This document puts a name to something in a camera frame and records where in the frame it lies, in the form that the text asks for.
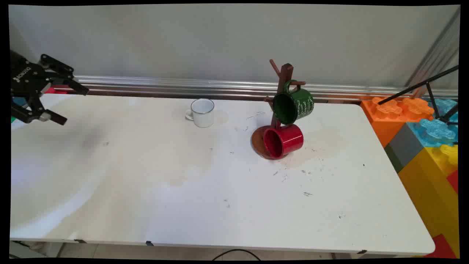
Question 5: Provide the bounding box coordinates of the yellow studded toy block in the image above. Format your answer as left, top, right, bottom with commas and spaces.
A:
425, 144, 459, 177

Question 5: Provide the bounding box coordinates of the grey toy building block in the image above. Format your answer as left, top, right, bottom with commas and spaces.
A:
384, 123, 425, 173

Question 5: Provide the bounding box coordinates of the red enamel mug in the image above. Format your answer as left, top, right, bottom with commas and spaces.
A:
263, 124, 304, 159

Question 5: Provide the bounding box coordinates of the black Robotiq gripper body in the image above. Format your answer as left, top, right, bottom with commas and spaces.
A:
10, 51, 50, 107

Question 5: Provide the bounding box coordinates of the red flat toy block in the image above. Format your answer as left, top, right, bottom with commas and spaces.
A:
424, 234, 457, 259

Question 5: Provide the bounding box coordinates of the white enamel mug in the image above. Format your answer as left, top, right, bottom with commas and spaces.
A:
185, 98, 215, 128

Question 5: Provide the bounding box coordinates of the aluminium rail along wall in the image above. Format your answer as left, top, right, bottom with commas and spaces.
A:
73, 76, 458, 102

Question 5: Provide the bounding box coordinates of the small red object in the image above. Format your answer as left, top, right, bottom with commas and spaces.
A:
44, 85, 74, 95

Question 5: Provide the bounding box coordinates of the green enamel mug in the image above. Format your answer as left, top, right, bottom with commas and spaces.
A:
272, 80, 315, 125

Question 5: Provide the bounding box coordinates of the blue toy building block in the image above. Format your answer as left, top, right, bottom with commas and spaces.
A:
406, 98, 459, 148

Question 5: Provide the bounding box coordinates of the black cable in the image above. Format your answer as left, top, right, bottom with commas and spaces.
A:
211, 249, 262, 261

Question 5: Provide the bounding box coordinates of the red toy building block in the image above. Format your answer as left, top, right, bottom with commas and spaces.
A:
446, 169, 459, 194

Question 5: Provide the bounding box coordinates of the brown wooden mug tree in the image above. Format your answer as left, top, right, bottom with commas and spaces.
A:
251, 59, 306, 160

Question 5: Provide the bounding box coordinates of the orange toy building block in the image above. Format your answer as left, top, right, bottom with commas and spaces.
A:
361, 97, 435, 148

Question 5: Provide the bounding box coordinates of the black tripod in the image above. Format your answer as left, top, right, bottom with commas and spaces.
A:
377, 65, 459, 126

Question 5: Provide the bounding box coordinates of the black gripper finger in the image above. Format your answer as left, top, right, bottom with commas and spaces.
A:
40, 54, 90, 96
11, 96, 68, 126

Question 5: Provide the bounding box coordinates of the large yellow toy block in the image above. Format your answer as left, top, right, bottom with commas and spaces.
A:
398, 148, 460, 258

